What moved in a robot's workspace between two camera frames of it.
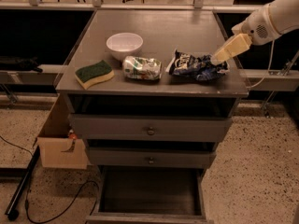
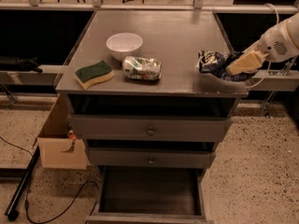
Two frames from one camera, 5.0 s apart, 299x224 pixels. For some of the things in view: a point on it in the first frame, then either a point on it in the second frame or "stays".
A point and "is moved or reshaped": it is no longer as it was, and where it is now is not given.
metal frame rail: (126, 7) stays
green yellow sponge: (94, 74) stays
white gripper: (256, 28) → (275, 46)
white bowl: (123, 44) stays
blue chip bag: (200, 67) is moved or reshaped
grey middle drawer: (151, 157) stays
